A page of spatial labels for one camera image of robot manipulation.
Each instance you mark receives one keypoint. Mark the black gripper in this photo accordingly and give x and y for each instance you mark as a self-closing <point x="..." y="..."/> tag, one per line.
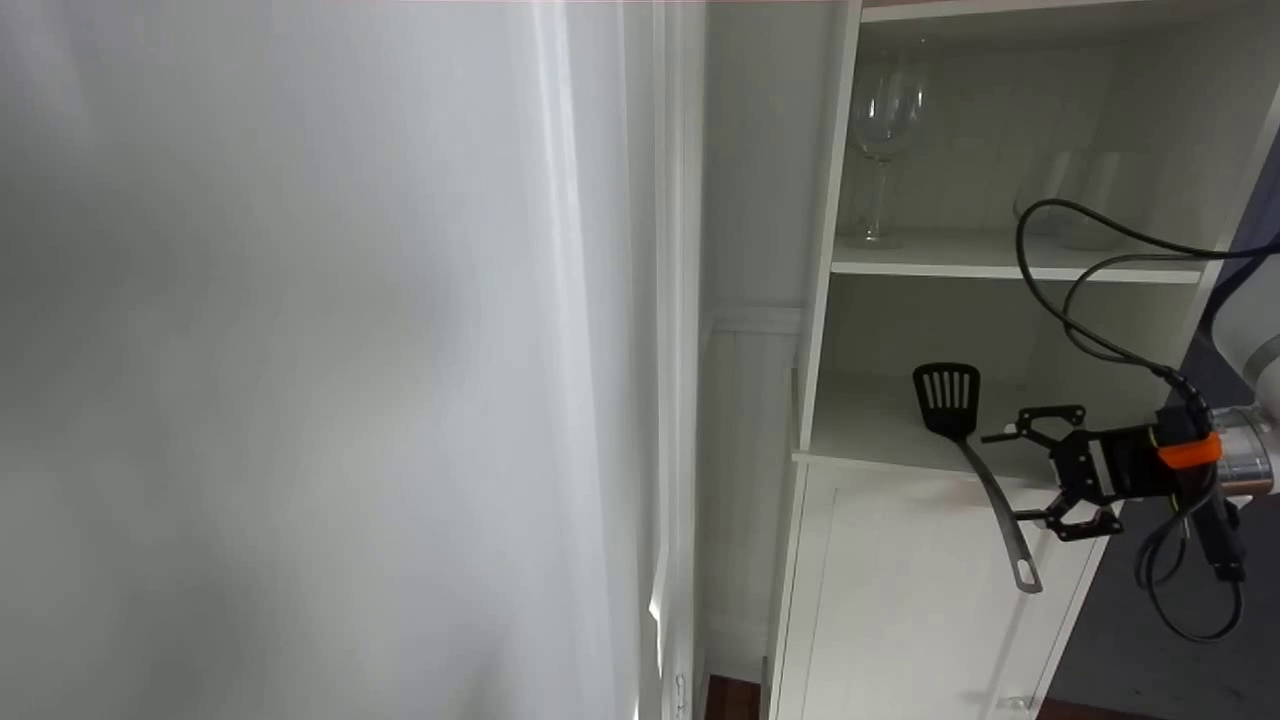
<point x="1126" y="466"/>

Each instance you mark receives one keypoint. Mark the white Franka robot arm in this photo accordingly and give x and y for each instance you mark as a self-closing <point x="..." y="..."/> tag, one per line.
<point x="1255" y="363"/>

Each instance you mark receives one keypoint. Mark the white shelf cabinet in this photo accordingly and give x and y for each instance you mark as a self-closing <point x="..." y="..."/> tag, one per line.
<point x="907" y="425"/>

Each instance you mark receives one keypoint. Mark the white cabinet door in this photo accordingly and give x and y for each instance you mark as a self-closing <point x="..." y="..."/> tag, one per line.
<point x="907" y="601"/>

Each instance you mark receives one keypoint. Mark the clear glass tumbler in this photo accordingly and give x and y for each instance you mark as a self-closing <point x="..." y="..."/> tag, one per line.
<point x="1085" y="187"/>

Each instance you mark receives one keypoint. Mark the clear wine glass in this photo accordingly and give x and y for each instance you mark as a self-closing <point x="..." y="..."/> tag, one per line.
<point x="884" y="120"/>

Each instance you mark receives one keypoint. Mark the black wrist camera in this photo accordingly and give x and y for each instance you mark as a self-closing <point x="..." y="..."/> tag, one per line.
<point x="1223" y="542"/>

